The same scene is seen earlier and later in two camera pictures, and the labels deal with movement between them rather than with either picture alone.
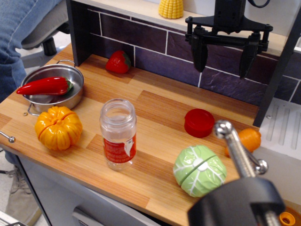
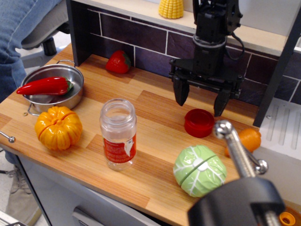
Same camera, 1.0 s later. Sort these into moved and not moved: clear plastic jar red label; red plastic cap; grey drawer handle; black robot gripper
Moved: black robot gripper
Not moved: red plastic cap; grey drawer handle; clear plastic jar red label
